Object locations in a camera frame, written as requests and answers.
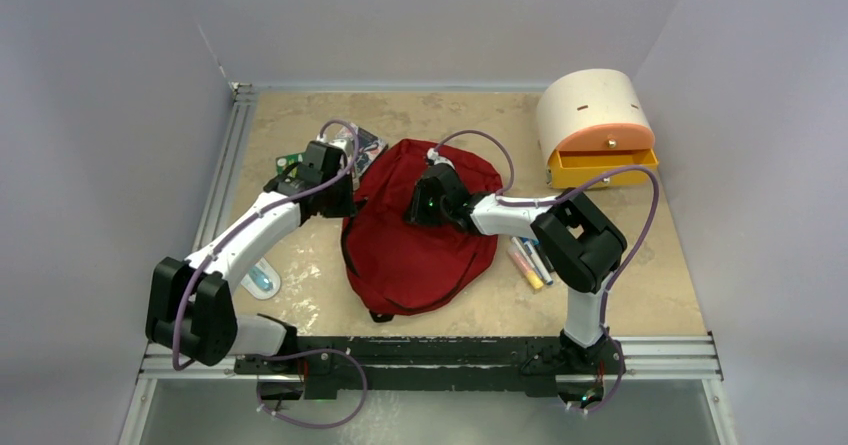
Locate green activity book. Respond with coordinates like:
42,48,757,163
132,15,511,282
275,153,303,177

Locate red student backpack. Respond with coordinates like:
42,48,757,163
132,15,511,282
340,139,498,323

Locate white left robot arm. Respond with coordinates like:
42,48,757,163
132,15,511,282
145,138,358,374

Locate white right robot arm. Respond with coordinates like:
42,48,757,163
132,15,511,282
404,164,627,372

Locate floral dark cover book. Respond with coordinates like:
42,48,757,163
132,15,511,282
351,123,388,188

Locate white blue marker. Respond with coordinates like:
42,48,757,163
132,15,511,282
511,237,553,286

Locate yellow marker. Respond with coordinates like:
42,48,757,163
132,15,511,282
507,246,545,292

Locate dark marker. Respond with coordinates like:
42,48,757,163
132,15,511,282
530,239,555,274

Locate white blue oval case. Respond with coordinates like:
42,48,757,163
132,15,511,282
240,258,281,300

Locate cream rounded drawer cabinet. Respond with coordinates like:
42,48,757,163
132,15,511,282
535,68,652,146

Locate orange upper drawer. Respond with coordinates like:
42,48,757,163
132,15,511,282
539,123,655,159

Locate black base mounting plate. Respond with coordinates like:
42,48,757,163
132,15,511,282
234,335,626,406

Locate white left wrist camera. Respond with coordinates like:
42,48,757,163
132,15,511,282
316,133,358,165

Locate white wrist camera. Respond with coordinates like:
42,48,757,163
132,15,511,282
316,133,358,165
426,147,455,168

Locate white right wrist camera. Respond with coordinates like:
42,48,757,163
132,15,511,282
426,147,455,168

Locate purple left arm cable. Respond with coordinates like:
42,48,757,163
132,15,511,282
170,119,370,430

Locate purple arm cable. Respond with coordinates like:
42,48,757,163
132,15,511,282
170,119,370,430
435,129,662,415

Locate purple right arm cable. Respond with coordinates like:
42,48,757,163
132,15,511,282
435,129,662,415

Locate aluminium frame rails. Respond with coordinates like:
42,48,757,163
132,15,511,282
120,86,737,444

